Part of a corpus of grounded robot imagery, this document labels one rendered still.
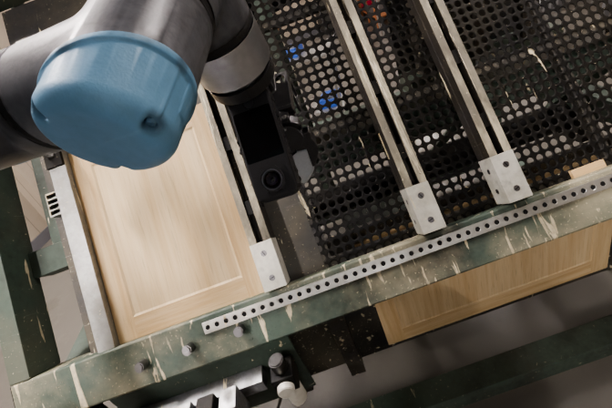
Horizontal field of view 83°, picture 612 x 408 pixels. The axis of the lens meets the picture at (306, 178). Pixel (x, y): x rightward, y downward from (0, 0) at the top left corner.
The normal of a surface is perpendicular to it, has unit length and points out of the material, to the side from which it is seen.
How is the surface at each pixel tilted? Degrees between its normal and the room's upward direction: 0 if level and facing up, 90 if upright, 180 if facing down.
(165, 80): 87
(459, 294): 90
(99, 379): 53
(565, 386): 0
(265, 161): 59
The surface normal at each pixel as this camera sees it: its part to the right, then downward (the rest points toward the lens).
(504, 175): -0.07, -0.11
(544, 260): 0.15, 0.46
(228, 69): 0.32, 0.76
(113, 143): -0.07, 0.87
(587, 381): -0.32, -0.81
